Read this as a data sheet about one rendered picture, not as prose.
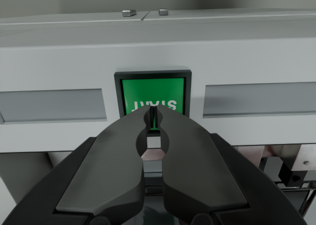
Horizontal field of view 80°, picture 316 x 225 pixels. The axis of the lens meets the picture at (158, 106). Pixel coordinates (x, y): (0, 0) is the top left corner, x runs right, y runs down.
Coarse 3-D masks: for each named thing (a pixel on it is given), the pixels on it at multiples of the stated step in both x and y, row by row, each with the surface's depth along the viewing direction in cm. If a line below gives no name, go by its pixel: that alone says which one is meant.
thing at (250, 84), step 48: (0, 48) 13; (48, 48) 13; (96, 48) 13; (144, 48) 13; (192, 48) 13; (240, 48) 13; (288, 48) 13; (0, 96) 15; (48, 96) 15; (96, 96) 15; (192, 96) 15; (240, 96) 16; (288, 96) 16; (0, 144) 17; (48, 144) 17; (240, 144) 17
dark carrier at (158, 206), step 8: (288, 192) 29; (296, 192) 30; (304, 192) 30; (144, 200) 30; (152, 200) 30; (160, 200) 30; (296, 200) 30; (144, 208) 31; (152, 208) 31; (160, 208) 31; (296, 208) 31; (136, 216) 32; (144, 216) 32; (152, 216) 32; (160, 216) 32; (168, 216) 32; (128, 224) 33; (136, 224) 33; (144, 224) 33; (152, 224) 33; (160, 224) 33; (168, 224) 33; (176, 224) 33; (184, 224) 33
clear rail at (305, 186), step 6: (306, 180) 29; (312, 180) 29; (150, 186) 29; (156, 186) 29; (162, 186) 29; (282, 186) 29; (300, 186) 29; (306, 186) 29; (312, 186) 29; (150, 192) 29; (156, 192) 29; (162, 192) 29
